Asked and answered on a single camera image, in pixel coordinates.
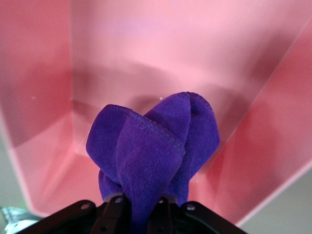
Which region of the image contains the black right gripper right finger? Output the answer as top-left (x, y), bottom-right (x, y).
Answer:
top-left (146, 194), bottom-right (247, 234)

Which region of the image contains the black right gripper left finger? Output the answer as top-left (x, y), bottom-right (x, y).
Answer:
top-left (36, 193), bottom-right (133, 234)

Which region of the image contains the purple microfiber cloth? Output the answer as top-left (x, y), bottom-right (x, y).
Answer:
top-left (86, 91), bottom-right (221, 234)

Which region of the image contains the pink plastic rectangular box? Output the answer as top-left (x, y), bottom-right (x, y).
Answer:
top-left (0, 0), bottom-right (312, 227)

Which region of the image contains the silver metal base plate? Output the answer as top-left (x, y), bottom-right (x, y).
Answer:
top-left (0, 206), bottom-right (41, 234)

